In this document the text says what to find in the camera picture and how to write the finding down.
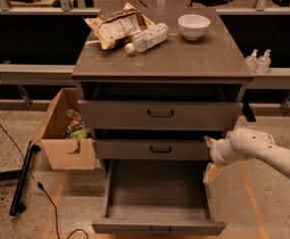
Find grey drawer cabinet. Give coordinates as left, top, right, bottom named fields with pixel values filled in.
left=71, top=6, right=255, bottom=181

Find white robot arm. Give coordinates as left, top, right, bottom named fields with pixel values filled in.
left=203, top=127, right=290, bottom=184

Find right sanitizer pump bottle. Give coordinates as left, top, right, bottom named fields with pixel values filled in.
left=255, top=49, right=271, bottom=74

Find white ceramic bowl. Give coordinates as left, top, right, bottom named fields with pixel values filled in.
left=177, top=14, right=210, bottom=41

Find clear plastic water bottle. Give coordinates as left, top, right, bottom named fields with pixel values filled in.
left=126, top=23, right=169, bottom=54

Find sanitizer pump bottle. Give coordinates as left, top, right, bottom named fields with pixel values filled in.
left=255, top=49, right=271, bottom=74
left=245, top=49, right=258, bottom=71

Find cardboard box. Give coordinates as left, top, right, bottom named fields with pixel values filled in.
left=33, top=88, right=96, bottom=170

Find metal railing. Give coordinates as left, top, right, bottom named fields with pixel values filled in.
left=0, top=0, right=290, bottom=88

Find grey bottom drawer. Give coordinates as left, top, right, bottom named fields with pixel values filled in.
left=92, top=159, right=226, bottom=236

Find crumpled chip bag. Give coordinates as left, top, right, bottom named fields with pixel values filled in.
left=85, top=2, right=154, bottom=50

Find grey top drawer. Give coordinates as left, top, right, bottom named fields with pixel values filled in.
left=78, top=100, right=242, bottom=130

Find black floor cable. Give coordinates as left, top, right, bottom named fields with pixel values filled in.
left=0, top=98, right=90, bottom=239

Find black stand leg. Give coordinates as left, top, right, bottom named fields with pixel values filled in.
left=9, top=141, right=41, bottom=216

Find left sanitizer pump bottle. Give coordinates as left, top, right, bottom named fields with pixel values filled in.
left=245, top=49, right=258, bottom=71

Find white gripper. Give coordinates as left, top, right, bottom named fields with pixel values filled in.
left=203, top=135, right=238, bottom=184

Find grey drawer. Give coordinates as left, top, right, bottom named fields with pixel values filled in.
left=93, top=139, right=211, bottom=160
left=92, top=159, right=226, bottom=236
left=78, top=100, right=242, bottom=130

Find snack packets in box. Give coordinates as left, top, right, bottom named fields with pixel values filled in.
left=66, top=109, right=90, bottom=140

